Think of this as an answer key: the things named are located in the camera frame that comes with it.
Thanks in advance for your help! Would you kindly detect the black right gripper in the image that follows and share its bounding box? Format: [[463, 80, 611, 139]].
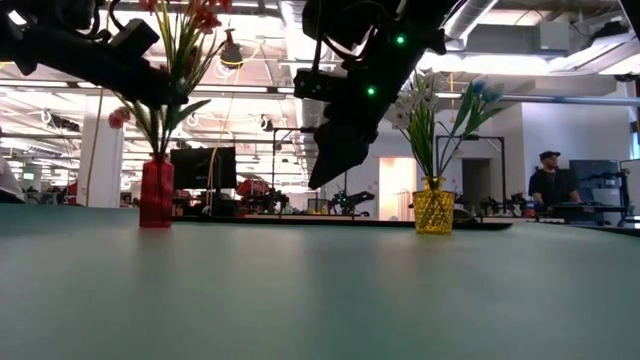
[[307, 49, 416, 191]]

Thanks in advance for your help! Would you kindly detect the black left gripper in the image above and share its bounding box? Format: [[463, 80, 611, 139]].
[[0, 22, 189, 109]]

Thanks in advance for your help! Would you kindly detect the red poppy bunch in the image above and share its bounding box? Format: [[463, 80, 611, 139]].
[[108, 0, 234, 156], [149, 0, 234, 101]]

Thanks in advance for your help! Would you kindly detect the white veined flower bunch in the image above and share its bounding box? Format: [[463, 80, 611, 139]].
[[384, 74, 441, 181]]

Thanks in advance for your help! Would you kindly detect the red glass vase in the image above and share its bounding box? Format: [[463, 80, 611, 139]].
[[138, 153, 175, 230]]

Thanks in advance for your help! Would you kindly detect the yellow glass vase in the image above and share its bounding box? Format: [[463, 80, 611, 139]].
[[412, 176, 456, 236]]

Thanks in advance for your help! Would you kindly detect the white pillar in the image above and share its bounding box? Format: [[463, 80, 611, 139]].
[[77, 94, 125, 209]]

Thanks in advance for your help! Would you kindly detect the black monitor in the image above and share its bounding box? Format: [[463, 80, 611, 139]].
[[169, 146, 238, 191]]

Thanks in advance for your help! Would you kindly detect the green table mat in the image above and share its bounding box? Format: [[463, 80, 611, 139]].
[[0, 203, 640, 360]]

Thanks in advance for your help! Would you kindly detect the person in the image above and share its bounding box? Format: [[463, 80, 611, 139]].
[[528, 149, 584, 211]]

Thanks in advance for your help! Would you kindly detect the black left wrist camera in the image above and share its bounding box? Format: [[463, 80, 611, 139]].
[[108, 18, 161, 51]]

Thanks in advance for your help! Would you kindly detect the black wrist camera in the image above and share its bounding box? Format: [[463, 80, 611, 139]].
[[108, 18, 161, 51], [292, 68, 351, 101]]

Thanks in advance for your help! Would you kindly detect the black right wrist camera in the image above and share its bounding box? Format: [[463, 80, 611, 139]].
[[292, 68, 351, 101]]

